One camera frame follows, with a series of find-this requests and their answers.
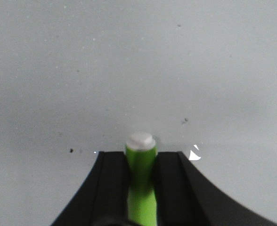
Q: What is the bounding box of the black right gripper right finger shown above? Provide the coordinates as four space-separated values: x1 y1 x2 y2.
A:
154 152 276 226

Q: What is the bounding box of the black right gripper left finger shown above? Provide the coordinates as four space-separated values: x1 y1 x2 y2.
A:
52 152 130 226

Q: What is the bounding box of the green marker pen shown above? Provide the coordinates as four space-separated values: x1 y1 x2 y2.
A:
125 132 157 226

